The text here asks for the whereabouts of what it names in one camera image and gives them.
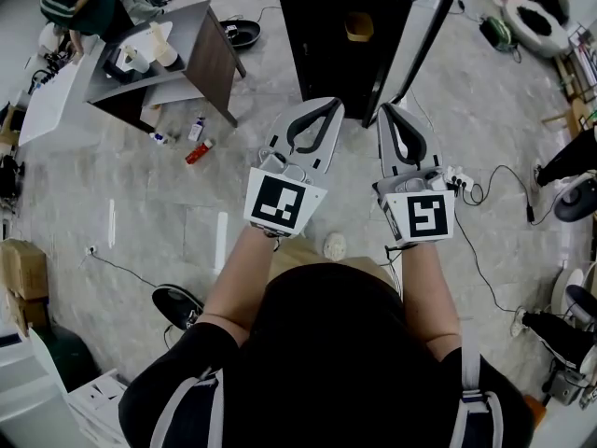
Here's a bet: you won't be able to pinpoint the white power strip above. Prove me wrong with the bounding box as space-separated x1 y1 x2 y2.
445 165 476 195

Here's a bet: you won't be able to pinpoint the long black floor cable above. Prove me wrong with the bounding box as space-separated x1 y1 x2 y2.
454 207 519 312

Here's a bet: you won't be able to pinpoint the red bottle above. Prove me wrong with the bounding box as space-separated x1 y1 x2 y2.
185 138 215 165

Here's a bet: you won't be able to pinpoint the black fluffy item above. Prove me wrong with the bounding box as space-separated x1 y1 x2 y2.
517 6 554 35

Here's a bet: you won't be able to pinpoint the metal shelf rack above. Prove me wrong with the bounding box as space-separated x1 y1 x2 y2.
566 21 597 102

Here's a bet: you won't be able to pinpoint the black cabinet with door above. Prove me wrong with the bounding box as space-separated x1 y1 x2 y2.
274 0 464 130

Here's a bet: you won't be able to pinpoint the person's right forearm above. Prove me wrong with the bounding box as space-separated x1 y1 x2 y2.
399 243 463 361

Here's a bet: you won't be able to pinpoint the person's right white shoe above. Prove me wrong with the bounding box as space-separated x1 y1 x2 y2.
323 231 347 261

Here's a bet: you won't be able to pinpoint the grey harness strap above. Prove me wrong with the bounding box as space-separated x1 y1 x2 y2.
450 315 505 448
148 373 220 448

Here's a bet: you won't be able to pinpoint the white power cable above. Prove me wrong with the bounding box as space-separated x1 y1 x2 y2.
410 89 449 172

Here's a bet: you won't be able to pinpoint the beige cup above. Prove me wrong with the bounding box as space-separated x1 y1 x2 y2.
153 39 181 68

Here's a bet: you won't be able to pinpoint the black holder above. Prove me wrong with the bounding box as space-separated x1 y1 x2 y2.
102 56 130 83

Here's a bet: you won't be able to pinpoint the dark round bin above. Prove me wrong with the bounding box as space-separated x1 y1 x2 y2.
46 324 102 391

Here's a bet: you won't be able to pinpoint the green bag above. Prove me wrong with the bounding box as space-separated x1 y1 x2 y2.
479 15 519 53

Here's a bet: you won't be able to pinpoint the grey wooden vanity cabinet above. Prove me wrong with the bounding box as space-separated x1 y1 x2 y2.
83 0 247 134

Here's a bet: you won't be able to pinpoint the black socket cable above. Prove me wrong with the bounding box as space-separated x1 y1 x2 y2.
90 249 160 289

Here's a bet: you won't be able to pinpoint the white bottle with blue cap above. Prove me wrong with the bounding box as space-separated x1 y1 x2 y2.
187 114 207 142

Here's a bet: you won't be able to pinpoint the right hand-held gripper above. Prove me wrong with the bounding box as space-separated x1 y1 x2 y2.
371 104 456 245

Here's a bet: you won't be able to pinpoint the white round pet bed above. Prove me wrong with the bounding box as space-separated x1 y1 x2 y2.
503 0 573 58

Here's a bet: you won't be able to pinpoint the wooden bench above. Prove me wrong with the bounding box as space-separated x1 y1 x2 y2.
540 98 591 139

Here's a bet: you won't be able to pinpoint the white cabinet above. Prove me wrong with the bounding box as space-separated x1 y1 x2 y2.
0 329 130 448

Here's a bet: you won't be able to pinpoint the cardboard box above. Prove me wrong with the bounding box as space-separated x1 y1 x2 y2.
0 238 50 301
2 291 50 335

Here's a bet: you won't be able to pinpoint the person's left forearm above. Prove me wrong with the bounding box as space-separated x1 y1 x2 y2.
201 225 281 349

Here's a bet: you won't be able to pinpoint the yellow plastic container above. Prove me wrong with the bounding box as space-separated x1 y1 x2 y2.
343 11 375 44

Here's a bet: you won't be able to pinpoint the white cup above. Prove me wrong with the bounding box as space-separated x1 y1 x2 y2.
121 44 150 75

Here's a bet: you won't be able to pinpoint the person's tan shorts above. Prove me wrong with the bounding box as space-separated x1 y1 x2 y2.
268 238 400 293

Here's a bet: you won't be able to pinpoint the white sink basin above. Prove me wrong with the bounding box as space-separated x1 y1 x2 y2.
111 20 174 72

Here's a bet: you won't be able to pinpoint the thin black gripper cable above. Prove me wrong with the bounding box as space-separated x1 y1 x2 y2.
384 244 407 288

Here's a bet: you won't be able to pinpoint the black power adapter cable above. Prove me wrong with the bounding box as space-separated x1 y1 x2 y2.
468 164 561 226

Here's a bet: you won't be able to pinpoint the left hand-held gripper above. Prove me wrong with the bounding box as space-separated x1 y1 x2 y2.
243 96 346 238

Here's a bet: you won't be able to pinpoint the white round tub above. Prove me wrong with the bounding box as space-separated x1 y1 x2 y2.
549 268 587 316

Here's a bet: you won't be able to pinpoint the person's black shirt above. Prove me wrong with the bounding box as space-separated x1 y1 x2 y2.
118 262 535 448

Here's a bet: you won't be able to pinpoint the grey round device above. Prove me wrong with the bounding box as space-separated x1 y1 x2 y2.
565 283 597 326
553 170 597 223

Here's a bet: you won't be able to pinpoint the black sneaker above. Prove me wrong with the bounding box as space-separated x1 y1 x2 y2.
152 283 206 330

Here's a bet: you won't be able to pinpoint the black round pan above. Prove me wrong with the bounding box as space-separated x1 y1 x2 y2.
218 19 262 49

